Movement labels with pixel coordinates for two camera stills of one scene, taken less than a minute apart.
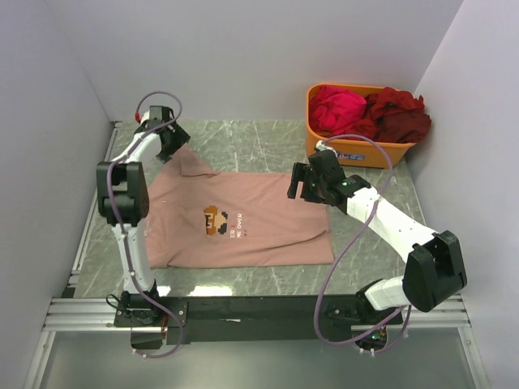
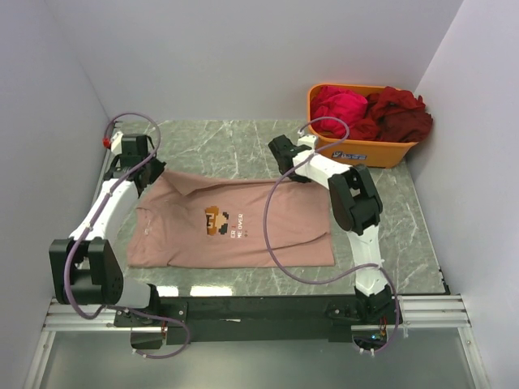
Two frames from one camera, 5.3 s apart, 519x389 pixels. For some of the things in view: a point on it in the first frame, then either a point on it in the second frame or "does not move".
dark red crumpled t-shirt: x=393 y=116 does not move
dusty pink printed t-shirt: x=230 y=219 does not move
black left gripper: x=180 y=137 to x=157 y=170
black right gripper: x=302 y=173 to x=301 y=179
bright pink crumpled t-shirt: x=332 y=109 does not move
